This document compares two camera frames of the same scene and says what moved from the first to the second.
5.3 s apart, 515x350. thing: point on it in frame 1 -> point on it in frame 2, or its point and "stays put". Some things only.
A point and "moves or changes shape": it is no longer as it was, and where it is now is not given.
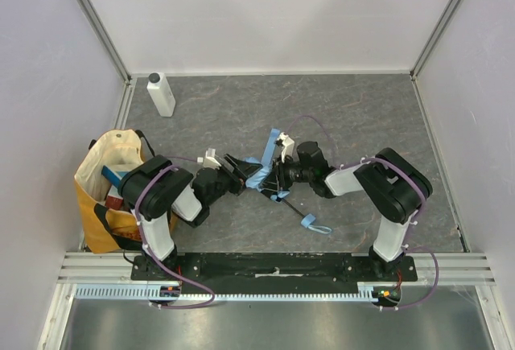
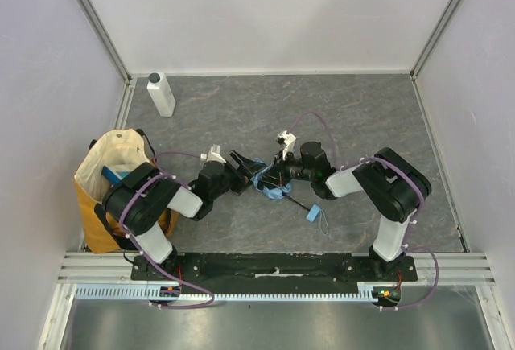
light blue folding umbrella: (257, 178) moves or changes shape
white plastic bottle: (161, 94) stays put
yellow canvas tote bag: (106, 228) stays put
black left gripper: (235, 175) stays put
